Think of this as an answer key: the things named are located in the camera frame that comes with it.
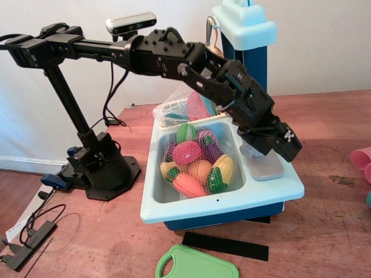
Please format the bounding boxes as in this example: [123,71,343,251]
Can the teal plastic cup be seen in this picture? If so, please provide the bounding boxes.
[366,191,371,207]

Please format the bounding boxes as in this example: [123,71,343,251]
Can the black usb hub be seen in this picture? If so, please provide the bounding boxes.
[1,221,57,272]

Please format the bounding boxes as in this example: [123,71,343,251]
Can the mesh bag of toy dishes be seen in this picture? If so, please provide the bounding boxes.
[152,85,227,130]

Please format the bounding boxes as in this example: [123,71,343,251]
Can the green plastic cutting board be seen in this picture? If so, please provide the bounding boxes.
[155,244,239,278]

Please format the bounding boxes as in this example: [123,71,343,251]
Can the light blue toy sink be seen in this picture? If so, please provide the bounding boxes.
[140,1,304,231]

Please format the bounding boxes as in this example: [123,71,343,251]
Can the black velcro strip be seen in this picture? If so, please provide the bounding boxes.
[182,232,269,261]

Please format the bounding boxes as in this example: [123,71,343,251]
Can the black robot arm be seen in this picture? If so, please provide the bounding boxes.
[1,23,301,201]

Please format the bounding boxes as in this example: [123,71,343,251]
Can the blue table clamp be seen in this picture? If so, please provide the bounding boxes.
[41,174,71,192]

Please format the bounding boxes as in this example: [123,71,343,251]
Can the silver depth camera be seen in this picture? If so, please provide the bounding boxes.
[105,12,157,36]

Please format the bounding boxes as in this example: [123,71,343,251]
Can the hanging toy utensils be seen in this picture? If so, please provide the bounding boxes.
[205,16,224,57]

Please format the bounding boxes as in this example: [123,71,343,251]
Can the mesh bag of toy food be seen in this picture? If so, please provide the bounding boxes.
[158,123,235,198]

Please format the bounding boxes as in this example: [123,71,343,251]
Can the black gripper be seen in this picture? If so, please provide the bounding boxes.
[223,78,302,162]

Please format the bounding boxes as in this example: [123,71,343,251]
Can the grey toy faucet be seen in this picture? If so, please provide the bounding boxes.
[239,142,284,181]

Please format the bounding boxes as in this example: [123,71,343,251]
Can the pink plastic cup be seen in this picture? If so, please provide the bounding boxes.
[350,147,370,183]

